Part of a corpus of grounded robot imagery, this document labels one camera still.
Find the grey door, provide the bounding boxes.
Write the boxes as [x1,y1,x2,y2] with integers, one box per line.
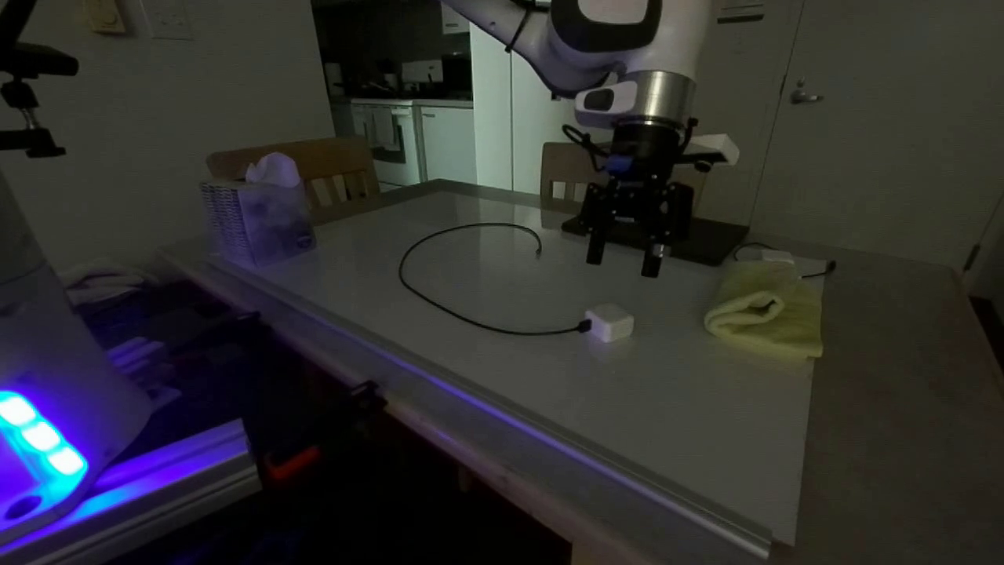
[750,0,1004,274]

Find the white tissue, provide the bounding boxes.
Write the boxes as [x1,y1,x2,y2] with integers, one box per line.
[244,148,308,190]

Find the grey tissue box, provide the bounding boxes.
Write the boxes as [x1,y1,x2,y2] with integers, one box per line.
[202,177,319,267]

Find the small black cable end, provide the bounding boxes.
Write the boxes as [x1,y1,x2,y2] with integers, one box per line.
[800,256,843,286]

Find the red clamp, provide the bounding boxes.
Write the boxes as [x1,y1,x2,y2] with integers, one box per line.
[258,442,326,485]

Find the small white flat item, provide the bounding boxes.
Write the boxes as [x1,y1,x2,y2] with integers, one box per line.
[734,242,803,267]

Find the metal door handle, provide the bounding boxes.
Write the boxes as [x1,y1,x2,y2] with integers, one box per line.
[787,78,829,110]

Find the yellow folded cloth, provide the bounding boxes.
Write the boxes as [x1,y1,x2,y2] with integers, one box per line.
[704,256,830,364]

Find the black cable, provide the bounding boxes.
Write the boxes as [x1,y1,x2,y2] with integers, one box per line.
[396,218,597,341]

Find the black camera on tripod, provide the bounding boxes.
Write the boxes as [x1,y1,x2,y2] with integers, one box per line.
[0,0,82,159]

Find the white oven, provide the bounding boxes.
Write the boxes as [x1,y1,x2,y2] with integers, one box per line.
[347,93,423,190]

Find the door sign plate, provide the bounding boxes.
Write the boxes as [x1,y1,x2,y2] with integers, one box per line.
[713,0,772,26]

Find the white power adapter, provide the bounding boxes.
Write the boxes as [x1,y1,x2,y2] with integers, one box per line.
[582,301,641,347]

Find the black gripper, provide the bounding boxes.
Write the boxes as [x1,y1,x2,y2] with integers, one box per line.
[582,118,700,282]

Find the white kitchen cabinet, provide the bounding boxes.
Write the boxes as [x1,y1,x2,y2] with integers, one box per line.
[417,99,479,185]

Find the yellow wall note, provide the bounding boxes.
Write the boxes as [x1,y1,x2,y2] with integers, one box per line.
[82,0,132,38]

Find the aluminium frame rail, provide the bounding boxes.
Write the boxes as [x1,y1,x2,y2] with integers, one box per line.
[0,416,267,565]

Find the wooden chair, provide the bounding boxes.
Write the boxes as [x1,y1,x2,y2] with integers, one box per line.
[535,139,714,219]
[204,136,385,225]

